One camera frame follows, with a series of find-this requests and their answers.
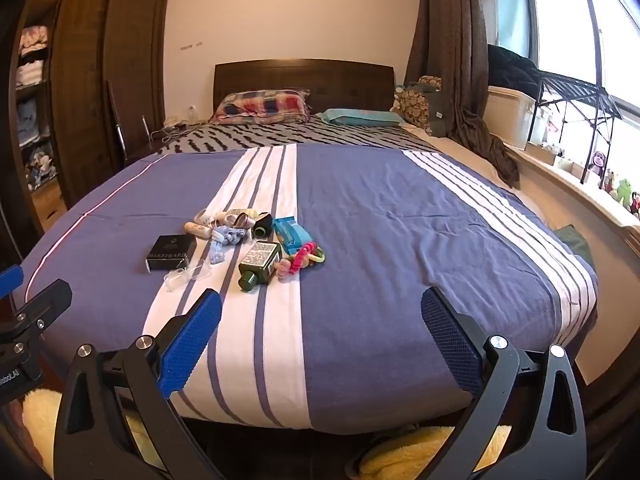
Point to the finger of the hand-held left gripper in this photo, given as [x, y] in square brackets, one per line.
[10, 281]
[50, 300]

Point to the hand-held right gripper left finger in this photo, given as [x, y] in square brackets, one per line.
[192, 345]

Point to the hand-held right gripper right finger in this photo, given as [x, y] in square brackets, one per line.
[450, 345]

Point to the black box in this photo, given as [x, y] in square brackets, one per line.
[170, 259]

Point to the green glass bottle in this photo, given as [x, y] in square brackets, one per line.
[250, 275]

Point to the white tube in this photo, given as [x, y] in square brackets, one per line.
[197, 230]

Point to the pink scrunchie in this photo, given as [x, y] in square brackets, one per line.
[287, 267]

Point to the white paper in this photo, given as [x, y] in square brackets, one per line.
[205, 216]

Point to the small black bottle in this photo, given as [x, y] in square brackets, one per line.
[262, 225]

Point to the blue snack packet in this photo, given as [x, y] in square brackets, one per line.
[290, 234]

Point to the striped white grey shirt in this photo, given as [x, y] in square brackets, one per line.
[380, 260]

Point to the dark green cloth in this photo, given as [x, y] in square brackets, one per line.
[575, 242]

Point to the dark chair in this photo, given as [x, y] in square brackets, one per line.
[117, 130]

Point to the beige window ledge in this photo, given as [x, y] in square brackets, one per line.
[575, 195]

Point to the stacks of folded clothes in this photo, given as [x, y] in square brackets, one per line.
[32, 75]

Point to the dark wooden wardrobe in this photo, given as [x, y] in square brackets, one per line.
[100, 85]

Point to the black white patterned sheet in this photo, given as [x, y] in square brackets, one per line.
[280, 135]

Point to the green frog plush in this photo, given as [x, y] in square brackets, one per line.
[625, 189]

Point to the purple monkey plush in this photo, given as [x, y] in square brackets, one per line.
[597, 161]

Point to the white storage box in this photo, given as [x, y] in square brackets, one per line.
[505, 115]

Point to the brown patterned cushion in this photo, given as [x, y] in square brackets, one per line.
[415, 105]

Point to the teal pillow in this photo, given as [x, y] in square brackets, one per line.
[360, 116]

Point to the plaid pillow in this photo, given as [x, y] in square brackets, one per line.
[260, 105]

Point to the black coat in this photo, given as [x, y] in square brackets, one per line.
[510, 67]

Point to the black metal rack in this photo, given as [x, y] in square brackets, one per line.
[575, 87]

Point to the brown curtain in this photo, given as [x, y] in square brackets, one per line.
[450, 35]

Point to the teal window blind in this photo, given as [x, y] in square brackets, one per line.
[510, 10]

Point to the wooden bed frame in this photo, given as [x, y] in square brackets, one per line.
[300, 77]

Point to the window frame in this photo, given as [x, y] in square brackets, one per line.
[597, 35]

